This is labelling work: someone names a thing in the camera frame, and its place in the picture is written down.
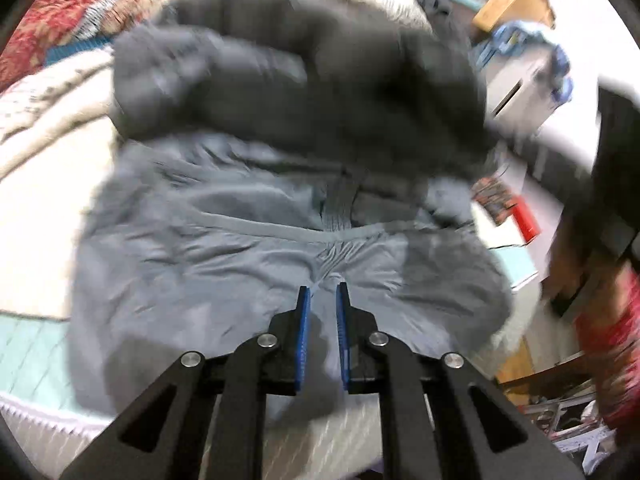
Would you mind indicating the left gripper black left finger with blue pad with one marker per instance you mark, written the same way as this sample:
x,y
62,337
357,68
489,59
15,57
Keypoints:
x,y
285,363

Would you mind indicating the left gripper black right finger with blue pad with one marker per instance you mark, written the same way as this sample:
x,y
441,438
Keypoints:
x,y
354,327

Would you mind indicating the grey puffer down jacket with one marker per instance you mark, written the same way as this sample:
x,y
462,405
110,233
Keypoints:
x,y
269,145

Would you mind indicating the brown patterned garment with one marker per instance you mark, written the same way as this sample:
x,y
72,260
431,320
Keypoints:
x,y
495,197

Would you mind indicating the red plastic box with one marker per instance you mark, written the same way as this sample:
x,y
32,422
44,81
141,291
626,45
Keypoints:
x,y
525,220

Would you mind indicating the white air purifier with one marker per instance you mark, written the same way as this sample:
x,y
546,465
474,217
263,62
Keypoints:
x,y
518,95

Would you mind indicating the blue patterned cloth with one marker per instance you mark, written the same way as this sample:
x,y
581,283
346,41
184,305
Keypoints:
x,y
515,38

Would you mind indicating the teal grid blanket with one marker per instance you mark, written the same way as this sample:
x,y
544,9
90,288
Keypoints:
x,y
57,54

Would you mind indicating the brown cardboard box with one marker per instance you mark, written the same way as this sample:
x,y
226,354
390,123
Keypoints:
x,y
498,12

